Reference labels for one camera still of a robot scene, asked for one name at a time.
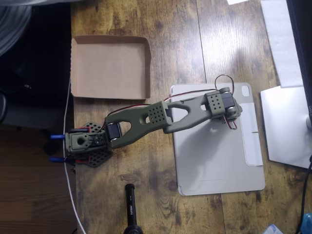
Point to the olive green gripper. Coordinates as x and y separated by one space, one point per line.
222 118

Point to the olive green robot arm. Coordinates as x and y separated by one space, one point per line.
151 119

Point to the brown cardboard tray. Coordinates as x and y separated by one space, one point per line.
109 68

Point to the tablet in beige case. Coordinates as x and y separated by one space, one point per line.
214 158

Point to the silver monitor stand base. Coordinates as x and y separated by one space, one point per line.
285 126

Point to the white foam sheet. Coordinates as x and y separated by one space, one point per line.
280 41

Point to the black Dell monitor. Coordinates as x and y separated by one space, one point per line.
301 36

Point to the white paper sheet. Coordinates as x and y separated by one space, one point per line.
235 1

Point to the white box with blue print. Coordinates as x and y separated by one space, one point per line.
273 229

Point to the blue round object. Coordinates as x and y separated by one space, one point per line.
307 223

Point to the black chair castor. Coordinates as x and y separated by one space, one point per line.
50 147

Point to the black chair armrest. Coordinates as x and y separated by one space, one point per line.
2 108

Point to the person's grey shirt torso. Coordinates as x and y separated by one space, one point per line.
12 22

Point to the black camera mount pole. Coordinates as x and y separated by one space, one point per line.
131 209

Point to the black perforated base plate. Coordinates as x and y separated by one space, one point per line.
97 158

